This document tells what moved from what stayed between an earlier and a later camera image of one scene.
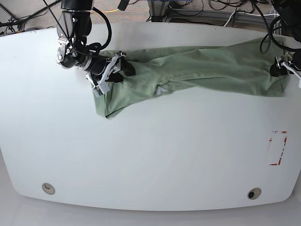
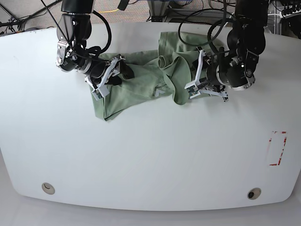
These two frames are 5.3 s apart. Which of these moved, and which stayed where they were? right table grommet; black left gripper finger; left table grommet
Moved: black left gripper finger
Stayed: left table grommet; right table grommet
